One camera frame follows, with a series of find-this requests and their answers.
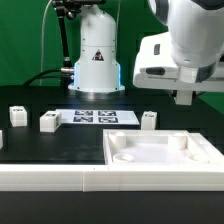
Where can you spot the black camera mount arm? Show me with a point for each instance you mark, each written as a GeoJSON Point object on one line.
{"type": "Point", "coordinates": [69, 9]}

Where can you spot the white part left edge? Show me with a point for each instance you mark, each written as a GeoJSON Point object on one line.
{"type": "Point", "coordinates": [1, 139]}

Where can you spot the white L-shaped fence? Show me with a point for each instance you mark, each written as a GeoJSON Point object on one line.
{"type": "Point", "coordinates": [17, 175]}

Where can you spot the white square tabletop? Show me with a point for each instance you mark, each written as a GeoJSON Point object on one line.
{"type": "Point", "coordinates": [158, 147]}

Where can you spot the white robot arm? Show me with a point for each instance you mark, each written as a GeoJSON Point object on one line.
{"type": "Point", "coordinates": [186, 57]}

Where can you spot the AprilTag paper sheet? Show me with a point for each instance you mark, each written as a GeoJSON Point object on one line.
{"type": "Point", "coordinates": [97, 117]}

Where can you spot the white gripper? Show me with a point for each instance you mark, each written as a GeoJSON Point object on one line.
{"type": "Point", "coordinates": [155, 69]}

